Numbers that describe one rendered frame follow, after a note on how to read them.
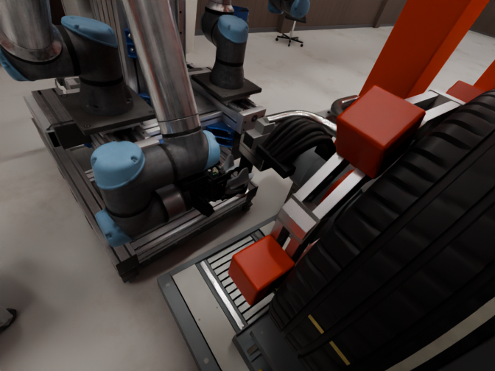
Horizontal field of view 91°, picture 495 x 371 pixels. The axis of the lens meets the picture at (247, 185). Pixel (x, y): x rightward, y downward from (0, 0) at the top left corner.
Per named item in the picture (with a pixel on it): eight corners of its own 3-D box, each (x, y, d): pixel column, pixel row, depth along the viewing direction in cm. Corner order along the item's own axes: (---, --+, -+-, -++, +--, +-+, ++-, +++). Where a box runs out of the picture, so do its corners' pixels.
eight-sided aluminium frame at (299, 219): (257, 315, 65) (357, 154, 27) (242, 294, 68) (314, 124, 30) (367, 229, 93) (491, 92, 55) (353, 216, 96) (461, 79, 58)
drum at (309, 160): (336, 241, 61) (364, 205, 51) (280, 186, 72) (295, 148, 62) (366, 218, 68) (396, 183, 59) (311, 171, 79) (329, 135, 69)
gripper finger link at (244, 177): (264, 166, 60) (232, 176, 56) (258, 182, 64) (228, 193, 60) (256, 158, 62) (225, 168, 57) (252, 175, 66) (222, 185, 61)
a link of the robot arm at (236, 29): (222, 63, 94) (226, 22, 84) (209, 50, 101) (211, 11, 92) (249, 63, 99) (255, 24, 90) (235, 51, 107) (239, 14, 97)
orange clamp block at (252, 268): (286, 280, 48) (250, 308, 43) (261, 249, 52) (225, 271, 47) (297, 263, 43) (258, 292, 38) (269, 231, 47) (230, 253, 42)
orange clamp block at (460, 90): (461, 125, 53) (495, 93, 52) (426, 107, 57) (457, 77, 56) (452, 139, 59) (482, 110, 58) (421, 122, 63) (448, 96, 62)
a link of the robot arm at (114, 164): (149, 128, 43) (156, 175, 50) (77, 146, 37) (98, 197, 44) (171, 149, 39) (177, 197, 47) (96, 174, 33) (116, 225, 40)
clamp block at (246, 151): (260, 173, 56) (265, 154, 52) (237, 150, 60) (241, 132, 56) (276, 166, 58) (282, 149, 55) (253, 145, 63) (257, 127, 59)
